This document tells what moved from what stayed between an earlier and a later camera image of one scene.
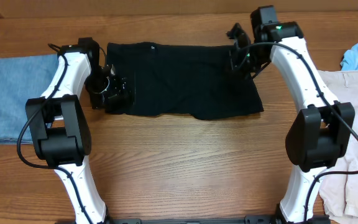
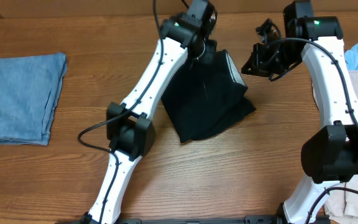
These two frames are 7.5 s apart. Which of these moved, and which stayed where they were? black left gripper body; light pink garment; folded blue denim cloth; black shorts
Moved: black shorts; black left gripper body
Stayed: folded blue denim cloth; light pink garment
